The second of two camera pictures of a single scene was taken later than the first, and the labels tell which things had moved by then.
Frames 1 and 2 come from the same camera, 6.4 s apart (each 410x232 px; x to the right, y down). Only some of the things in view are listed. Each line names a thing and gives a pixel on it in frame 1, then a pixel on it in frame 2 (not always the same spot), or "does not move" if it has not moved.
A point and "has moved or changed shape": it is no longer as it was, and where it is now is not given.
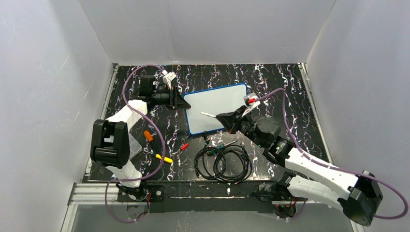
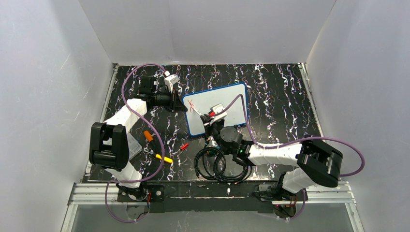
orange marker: x=148 y=136 does not move
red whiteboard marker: x=184 y=146 does not move
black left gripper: x=173 y=98 does not move
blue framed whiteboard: x=215 y=101 does not move
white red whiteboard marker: x=207 y=114 has moved or changed shape
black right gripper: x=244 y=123 → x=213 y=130
